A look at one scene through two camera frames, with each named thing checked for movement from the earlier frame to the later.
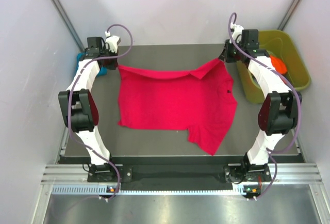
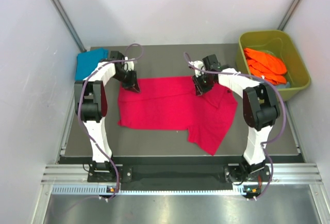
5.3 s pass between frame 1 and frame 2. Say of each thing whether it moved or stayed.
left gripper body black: moved
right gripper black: moved
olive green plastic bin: stayed
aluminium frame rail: stayed
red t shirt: stayed
